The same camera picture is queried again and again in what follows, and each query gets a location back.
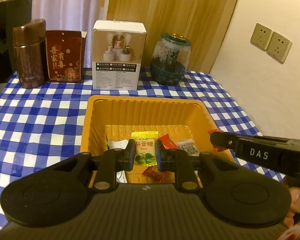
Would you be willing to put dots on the dark red gift box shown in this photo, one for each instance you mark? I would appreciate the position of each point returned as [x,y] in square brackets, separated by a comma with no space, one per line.
[65,50]

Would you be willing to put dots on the white curtain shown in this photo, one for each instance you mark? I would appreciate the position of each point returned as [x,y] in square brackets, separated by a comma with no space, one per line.
[79,15]

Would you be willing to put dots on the grey snack packet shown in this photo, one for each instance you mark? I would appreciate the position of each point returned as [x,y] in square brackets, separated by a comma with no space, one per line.
[188,146]

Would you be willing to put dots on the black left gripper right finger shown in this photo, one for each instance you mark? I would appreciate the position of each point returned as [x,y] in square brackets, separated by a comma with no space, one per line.
[205,173]

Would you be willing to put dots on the white snack wrapper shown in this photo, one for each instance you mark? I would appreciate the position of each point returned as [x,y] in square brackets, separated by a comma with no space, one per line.
[120,176]

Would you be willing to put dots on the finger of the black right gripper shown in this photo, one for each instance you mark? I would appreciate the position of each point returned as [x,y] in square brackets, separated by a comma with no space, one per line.
[237,141]

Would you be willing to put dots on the left wall socket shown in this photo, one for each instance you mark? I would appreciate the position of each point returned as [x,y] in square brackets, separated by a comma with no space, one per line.
[261,36]

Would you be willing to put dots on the blue white checkered tablecloth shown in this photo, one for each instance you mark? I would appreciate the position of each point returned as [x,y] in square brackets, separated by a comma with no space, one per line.
[41,126]

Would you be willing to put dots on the black appliance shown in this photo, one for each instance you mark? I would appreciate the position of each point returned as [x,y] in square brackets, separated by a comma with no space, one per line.
[13,13]

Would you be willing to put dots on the wall socket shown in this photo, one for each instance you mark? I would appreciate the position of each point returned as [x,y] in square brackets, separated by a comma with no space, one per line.
[279,47]
[261,36]

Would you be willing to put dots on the right wall socket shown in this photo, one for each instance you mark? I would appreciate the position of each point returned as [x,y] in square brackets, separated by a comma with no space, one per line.
[279,47]

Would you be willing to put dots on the brown cylindrical tin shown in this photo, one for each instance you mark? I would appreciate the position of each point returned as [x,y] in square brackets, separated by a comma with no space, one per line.
[29,44]

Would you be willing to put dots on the large red candy packet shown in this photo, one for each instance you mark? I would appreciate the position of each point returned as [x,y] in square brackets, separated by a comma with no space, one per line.
[167,142]

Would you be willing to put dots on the white product box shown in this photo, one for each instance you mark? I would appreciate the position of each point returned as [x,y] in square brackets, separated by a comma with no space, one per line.
[117,50]

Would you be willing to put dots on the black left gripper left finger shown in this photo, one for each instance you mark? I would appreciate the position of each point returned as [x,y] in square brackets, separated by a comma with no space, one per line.
[99,171]

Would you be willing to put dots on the yellow green candy packet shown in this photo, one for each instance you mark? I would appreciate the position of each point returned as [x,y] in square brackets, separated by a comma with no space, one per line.
[145,147]

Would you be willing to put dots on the small red candy packet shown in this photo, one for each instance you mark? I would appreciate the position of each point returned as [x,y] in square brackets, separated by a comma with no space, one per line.
[219,140]

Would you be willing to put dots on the right hand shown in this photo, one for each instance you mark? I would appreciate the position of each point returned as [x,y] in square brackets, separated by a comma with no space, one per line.
[294,208]

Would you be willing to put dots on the orange plastic tray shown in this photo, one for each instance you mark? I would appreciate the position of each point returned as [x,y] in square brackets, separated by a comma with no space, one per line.
[116,117]

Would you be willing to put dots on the red orange candy packet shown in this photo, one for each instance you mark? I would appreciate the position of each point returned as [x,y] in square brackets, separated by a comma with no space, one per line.
[162,177]

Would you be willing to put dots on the green glass terrarium jar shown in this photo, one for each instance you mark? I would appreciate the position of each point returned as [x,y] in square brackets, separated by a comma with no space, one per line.
[170,59]

